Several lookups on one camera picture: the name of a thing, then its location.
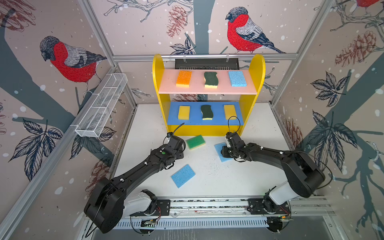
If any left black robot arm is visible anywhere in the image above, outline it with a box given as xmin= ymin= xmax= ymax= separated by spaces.
xmin=84 ymin=136 xmax=186 ymax=234

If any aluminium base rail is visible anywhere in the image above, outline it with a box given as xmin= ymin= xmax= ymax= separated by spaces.
xmin=89 ymin=196 xmax=335 ymax=218

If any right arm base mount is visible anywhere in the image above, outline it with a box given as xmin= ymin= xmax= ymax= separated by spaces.
xmin=247 ymin=197 xmax=291 ymax=215

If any black vent grille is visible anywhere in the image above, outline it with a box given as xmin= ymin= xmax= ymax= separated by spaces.
xmin=175 ymin=59 xmax=240 ymax=70

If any blue sponge front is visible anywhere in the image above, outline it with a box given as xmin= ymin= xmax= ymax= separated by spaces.
xmin=171 ymin=165 xmax=196 ymax=189

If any green topped yellow sponge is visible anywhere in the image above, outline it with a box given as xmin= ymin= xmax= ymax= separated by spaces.
xmin=186 ymin=135 xmax=206 ymax=150

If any orange topped yellow sponge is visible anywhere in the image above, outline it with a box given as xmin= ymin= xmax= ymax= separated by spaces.
xmin=176 ymin=71 xmax=192 ymax=88

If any white wire mesh basket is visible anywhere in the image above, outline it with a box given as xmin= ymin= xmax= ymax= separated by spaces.
xmin=75 ymin=73 xmax=128 ymax=138

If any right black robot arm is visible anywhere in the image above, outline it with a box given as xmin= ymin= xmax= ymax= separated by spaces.
xmin=221 ymin=132 xmax=326 ymax=214

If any dark green scrub sponge front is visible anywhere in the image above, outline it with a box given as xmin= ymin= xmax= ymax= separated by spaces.
xmin=204 ymin=72 xmax=219 ymax=89

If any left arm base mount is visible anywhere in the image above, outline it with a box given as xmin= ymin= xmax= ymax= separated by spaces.
xmin=127 ymin=190 xmax=171 ymax=217

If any dark green scrub sponge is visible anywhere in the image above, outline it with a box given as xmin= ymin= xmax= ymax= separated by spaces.
xmin=204 ymin=72 xmax=219 ymax=89
xmin=201 ymin=105 xmax=214 ymax=121

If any yellow shelf with coloured boards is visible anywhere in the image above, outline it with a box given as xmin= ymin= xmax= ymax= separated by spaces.
xmin=153 ymin=54 xmax=266 ymax=137

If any blue sponge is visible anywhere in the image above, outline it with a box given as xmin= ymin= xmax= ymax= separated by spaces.
xmin=215 ymin=143 xmax=232 ymax=163
xmin=228 ymin=71 xmax=247 ymax=87
xmin=171 ymin=165 xmax=196 ymax=189

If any yellow sponge front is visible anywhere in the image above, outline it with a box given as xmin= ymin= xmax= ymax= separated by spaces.
xmin=224 ymin=105 xmax=237 ymax=120

